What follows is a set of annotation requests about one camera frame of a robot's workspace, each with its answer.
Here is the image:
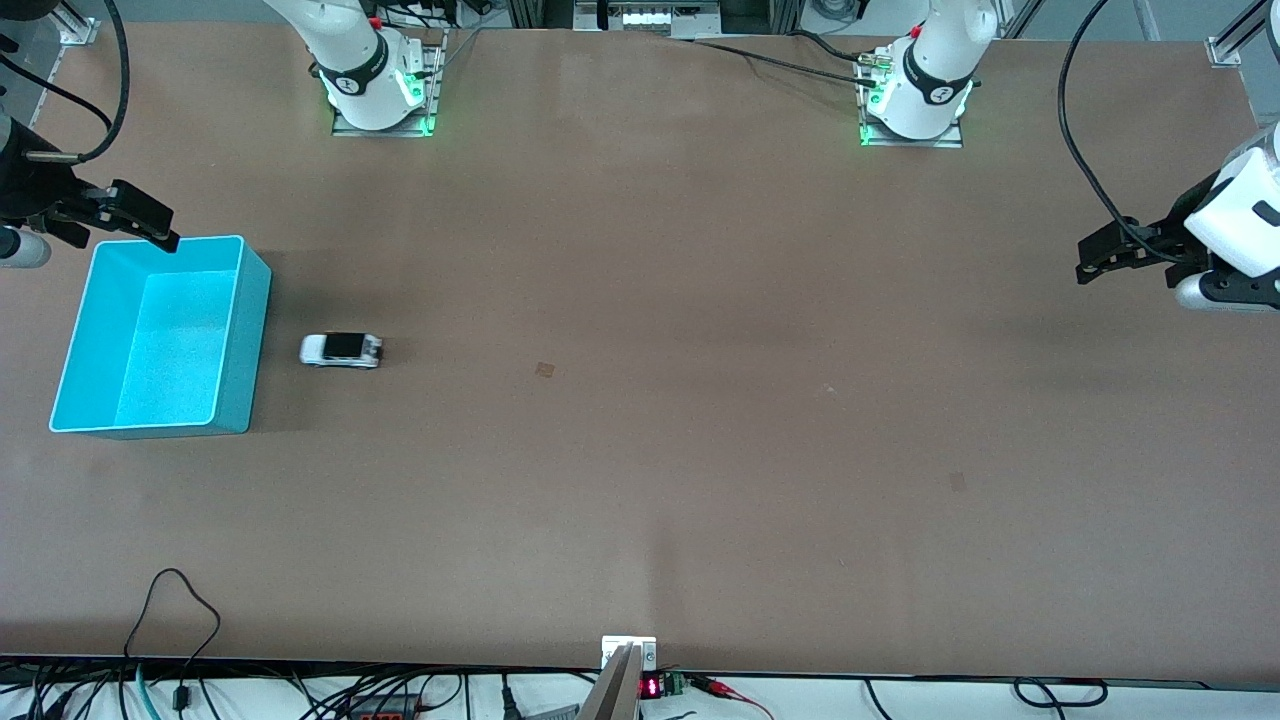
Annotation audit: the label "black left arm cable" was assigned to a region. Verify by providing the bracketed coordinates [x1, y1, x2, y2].
[1057, 0, 1181, 263]

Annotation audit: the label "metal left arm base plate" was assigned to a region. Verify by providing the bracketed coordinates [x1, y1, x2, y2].
[857, 48, 965, 150]

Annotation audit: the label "thin black looped cable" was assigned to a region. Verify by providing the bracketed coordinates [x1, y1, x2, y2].
[123, 568, 223, 713]

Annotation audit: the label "aluminium frame profile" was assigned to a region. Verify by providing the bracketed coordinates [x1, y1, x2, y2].
[1205, 0, 1280, 70]
[48, 0, 103, 47]

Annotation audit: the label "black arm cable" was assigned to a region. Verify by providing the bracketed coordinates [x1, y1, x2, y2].
[1057, 0, 1181, 263]
[0, 0, 132, 164]

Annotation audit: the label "white mount bracket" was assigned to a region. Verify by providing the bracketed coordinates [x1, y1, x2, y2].
[600, 635, 659, 672]

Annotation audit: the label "long black table cable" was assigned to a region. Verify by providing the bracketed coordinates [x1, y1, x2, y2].
[688, 37, 883, 91]

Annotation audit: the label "short black table cable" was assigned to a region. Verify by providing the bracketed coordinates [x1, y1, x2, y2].
[788, 29, 873, 63]

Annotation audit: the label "white power strip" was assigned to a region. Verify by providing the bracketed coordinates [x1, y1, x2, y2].
[598, 0, 723, 34]

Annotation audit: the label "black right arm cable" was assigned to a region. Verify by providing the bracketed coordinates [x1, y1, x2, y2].
[0, 0, 132, 164]

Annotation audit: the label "white jeep toy black roof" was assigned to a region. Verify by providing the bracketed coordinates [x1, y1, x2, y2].
[298, 331, 385, 371]

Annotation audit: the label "black cable bundle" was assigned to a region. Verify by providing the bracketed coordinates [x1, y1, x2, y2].
[0, 662, 471, 720]

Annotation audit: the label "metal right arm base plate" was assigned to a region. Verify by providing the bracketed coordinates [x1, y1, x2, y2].
[331, 28, 447, 139]

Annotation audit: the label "red and black clip leads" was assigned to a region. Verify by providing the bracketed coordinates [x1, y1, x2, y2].
[688, 674, 773, 719]

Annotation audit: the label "grey camera mount bar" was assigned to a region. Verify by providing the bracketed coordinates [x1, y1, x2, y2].
[578, 644, 642, 720]

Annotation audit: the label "turquoise plastic bin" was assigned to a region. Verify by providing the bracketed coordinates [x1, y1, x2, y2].
[49, 235, 273, 440]

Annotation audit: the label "black coiled cable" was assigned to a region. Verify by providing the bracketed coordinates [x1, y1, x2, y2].
[1013, 677, 1109, 710]

